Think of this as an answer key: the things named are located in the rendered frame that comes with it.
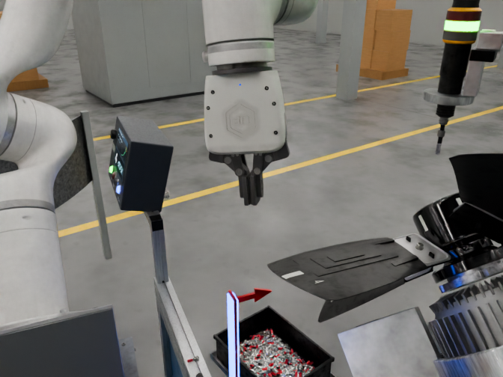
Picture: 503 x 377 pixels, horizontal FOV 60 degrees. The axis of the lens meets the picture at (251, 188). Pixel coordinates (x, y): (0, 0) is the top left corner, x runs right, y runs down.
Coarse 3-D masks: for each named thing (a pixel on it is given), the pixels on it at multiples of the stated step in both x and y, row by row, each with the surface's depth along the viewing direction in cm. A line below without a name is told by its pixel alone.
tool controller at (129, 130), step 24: (120, 120) 123; (144, 120) 130; (120, 144) 118; (144, 144) 108; (168, 144) 111; (120, 168) 115; (144, 168) 110; (168, 168) 113; (144, 192) 113; (168, 192) 120
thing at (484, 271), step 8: (488, 264) 72; (496, 264) 72; (464, 272) 74; (472, 272) 73; (480, 272) 71; (488, 272) 70; (496, 272) 70; (448, 280) 77; (456, 280) 73; (464, 280) 72; (472, 280) 71; (480, 280) 79; (440, 288) 77; (448, 288) 74; (456, 288) 79
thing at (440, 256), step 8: (400, 240) 78; (416, 240) 78; (424, 240) 78; (408, 248) 76; (424, 248) 76; (432, 248) 76; (424, 256) 74; (440, 256) 74; (448, 256) 73; (432, 264) 72
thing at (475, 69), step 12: (480, 36) 59; (492, 36) 58; (480, 48) 59; (492, 48) 58; (480, 60) 59; (492, 60) 58; (468, 72) 61; (480, 72) 60; (468, 84) 61; (480, 84) 63; (432, 96) 63; (444, 96) 62; (456, 96) 62; (468, 96) 62
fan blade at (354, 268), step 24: (360, 240) 79; (384, 240) 77; (288, 264) 74; (312, 264) 71; (336, 264) 70; (360, 264) 70; (384, 264) 70; (408, 264) 70; (312, 288) 62; (336, 288) 62; (360, 288) 62
